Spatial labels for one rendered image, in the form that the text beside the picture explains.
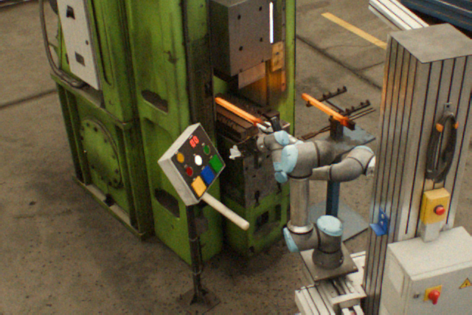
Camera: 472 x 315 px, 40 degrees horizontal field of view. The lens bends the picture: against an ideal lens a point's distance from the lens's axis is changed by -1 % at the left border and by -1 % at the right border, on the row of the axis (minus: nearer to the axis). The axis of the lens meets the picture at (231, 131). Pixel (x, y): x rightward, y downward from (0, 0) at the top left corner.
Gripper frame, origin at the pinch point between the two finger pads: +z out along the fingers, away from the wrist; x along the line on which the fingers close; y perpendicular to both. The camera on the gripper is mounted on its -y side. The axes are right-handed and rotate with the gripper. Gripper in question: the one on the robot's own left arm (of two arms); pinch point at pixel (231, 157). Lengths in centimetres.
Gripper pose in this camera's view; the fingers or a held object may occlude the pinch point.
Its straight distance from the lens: 336.8
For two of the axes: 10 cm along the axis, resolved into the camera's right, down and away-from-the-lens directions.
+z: -7.6, 2.5, 6.0
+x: -4.6, 4.4, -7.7
